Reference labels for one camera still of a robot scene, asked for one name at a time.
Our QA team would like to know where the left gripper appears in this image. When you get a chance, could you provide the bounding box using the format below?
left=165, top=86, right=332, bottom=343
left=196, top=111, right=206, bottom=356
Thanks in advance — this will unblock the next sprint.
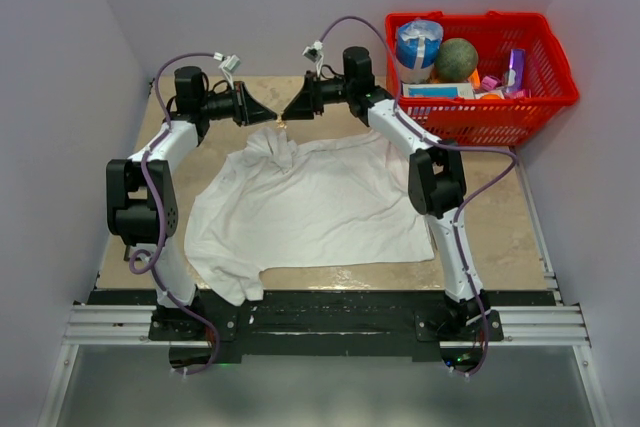
left=200, top=81, right=277, bottom=127

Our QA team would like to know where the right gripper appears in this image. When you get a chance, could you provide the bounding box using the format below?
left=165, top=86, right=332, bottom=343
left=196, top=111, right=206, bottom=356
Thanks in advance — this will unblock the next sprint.
left=282, top=71, right=354, bottom=122

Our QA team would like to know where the white t-shirt garment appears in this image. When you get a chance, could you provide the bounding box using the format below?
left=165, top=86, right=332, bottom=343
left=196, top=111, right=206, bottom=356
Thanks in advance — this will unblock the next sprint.
left=184, top=128, right=435, bottom=306

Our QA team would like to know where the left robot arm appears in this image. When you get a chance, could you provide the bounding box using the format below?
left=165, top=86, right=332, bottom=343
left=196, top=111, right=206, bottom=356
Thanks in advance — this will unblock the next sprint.
left=106, top=66, right=277, bottom=339

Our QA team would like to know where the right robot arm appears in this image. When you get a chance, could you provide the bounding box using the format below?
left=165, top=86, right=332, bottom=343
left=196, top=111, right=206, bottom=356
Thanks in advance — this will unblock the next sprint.
left=281, top=41, right=490, bottom=340

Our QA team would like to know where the blue white carton box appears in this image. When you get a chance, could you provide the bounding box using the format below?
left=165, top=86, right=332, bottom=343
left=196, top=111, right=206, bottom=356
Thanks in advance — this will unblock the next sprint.
left=403, top=83, right=475, bottom=100

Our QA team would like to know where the blue white wrapped roll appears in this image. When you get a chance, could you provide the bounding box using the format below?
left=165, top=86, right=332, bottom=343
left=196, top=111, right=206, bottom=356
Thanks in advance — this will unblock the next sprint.
left=395, top=18, right=444, bottom=84

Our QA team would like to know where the green round melon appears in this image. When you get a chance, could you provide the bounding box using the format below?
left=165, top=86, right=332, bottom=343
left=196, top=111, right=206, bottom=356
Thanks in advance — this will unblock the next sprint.
left=434, top=38, right=479, bottom=83

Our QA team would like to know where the orange fruit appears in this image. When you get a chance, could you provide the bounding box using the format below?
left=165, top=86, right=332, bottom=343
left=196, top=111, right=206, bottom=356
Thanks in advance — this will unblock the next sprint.
left=480, top=91, right=504, bottom=100

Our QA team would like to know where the pink small container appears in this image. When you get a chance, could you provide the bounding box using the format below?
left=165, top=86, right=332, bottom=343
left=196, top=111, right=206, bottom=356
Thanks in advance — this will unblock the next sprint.
left=480, top=75, right=502, bottom=91

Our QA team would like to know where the purple snack packet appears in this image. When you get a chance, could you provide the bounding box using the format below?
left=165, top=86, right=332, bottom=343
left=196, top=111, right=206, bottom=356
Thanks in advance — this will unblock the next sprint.
left=502, top=48, right=526, bottom=94

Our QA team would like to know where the red plastic basket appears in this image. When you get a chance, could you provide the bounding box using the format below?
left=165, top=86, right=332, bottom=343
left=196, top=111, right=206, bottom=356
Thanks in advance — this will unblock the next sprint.
left=385, top=11, right=579, bottom=146

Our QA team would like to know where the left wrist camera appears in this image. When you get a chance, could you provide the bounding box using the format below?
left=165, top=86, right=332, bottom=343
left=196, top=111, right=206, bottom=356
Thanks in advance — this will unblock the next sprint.
left=213, top=52, right=241, bottom=75

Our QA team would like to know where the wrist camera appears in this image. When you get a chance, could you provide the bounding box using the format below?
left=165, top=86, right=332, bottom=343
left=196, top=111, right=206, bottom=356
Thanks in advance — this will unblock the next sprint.
left=213, top=52, right=241, bottom=75
left=302, top=41, right=324, bottom=64

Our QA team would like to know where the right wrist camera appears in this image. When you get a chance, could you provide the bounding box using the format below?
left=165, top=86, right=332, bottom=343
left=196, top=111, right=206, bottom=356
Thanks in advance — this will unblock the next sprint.
left=302, top=41, right=324, bottom=64

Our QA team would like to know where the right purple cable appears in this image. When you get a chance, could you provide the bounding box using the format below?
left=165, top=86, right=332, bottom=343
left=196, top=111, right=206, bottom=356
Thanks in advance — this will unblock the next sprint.
left=317, top=15, right=519, bottom=378

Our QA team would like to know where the black square frame stand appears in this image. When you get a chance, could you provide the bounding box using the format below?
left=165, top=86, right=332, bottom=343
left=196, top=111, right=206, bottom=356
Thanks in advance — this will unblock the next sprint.
left=123, top=245, right=135, bottom=262

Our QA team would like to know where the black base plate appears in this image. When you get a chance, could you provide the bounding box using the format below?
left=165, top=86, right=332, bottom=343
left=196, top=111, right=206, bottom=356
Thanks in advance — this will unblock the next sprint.
left=148, top=291, right=504, bottom=367

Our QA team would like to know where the aluminium rail frame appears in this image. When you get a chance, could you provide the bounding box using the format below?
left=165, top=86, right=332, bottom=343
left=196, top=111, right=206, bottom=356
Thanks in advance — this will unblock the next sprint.
left=38, top=163, right=613, bottom=426

